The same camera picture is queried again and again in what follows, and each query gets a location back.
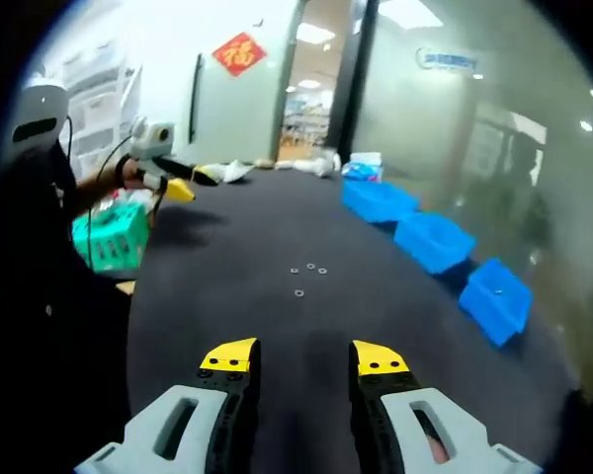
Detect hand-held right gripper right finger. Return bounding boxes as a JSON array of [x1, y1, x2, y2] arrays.
[[348, 339, 545, 474]]

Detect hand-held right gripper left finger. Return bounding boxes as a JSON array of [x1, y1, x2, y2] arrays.
[[73, 338, 263, 474]]

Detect blue plastic bin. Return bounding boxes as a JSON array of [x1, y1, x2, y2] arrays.
[[458, 257, 534, 348], [392, 211, 477, 276], [342, 178, 421, 224]]

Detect person's left hand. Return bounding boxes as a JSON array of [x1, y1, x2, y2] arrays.
[[122, 158, 149, 192]]

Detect white storage drawers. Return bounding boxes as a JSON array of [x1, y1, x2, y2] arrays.
[[61, 43, 142, 179]]

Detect green plastic basket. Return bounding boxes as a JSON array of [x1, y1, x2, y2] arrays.
[[71, 201, 149, 272]]

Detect grey worn device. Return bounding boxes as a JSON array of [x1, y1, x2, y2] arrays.
[[10, 73, 71, 159]]

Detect red diamond paper decoration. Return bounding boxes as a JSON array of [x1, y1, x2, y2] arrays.
[[211, 32, 269, 79]]

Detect white curved plastic object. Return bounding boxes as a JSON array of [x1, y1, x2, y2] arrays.
[[294, 152, 343, 178]]

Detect blue tissue pack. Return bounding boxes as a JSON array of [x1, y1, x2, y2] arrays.
[[340, 151, 384, 183]]

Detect person in black shirt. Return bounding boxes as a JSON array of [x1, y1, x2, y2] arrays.
[[0, 140, 134, 474]]

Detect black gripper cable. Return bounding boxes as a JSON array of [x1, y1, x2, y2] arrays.
[[86, 133, 134, 271]]

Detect black door handle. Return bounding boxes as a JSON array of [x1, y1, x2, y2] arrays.
[[187, 52, 205, 145]]

